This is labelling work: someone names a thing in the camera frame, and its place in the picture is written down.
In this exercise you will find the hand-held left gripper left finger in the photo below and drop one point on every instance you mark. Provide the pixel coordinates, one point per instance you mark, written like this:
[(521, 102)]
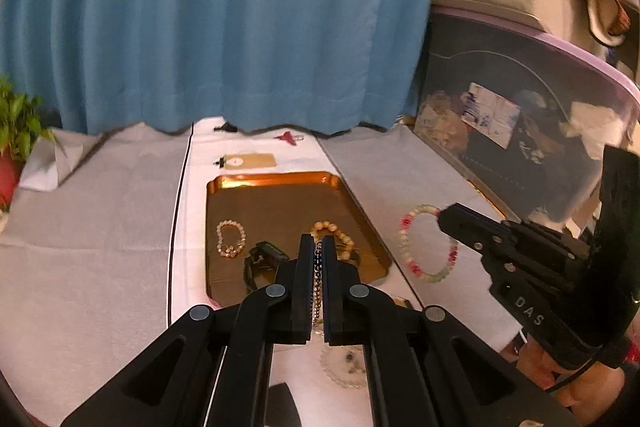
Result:
[(302, 297)]

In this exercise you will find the clear storage bin pink lid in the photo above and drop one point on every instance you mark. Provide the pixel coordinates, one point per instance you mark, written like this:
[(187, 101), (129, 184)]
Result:
[(500, 72)]

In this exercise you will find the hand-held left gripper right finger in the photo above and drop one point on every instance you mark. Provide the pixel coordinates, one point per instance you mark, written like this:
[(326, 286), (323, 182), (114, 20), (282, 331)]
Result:
[(332, 302)]

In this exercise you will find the golden rectangular tray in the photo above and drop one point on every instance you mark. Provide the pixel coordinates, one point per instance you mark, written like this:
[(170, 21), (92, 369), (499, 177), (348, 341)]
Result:
[(280, 207)]

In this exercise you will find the black green wristwatch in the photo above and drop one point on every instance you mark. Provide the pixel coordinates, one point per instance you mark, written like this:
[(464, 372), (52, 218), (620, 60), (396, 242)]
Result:
[(254, 268)]

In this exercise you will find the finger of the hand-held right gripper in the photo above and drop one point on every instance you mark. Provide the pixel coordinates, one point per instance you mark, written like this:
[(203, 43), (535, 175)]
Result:
[(500, 237)]

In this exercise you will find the grey tablecloth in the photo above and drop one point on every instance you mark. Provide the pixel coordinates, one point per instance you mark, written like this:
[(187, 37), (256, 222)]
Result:
[(90, 257)]

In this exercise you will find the person's right hand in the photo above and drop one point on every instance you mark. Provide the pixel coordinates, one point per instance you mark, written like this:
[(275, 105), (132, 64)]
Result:
[(542, 367)]

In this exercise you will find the blue curtain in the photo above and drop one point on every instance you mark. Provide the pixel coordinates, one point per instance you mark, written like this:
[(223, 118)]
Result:
[(225, 7)]

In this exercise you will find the white lamp print table runner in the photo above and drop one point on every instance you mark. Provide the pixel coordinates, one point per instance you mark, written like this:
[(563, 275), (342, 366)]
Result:
[(195, 207)]

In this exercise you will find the green potted plant red pot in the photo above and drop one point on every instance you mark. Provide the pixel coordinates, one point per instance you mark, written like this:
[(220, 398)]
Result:
[(20, 117)]

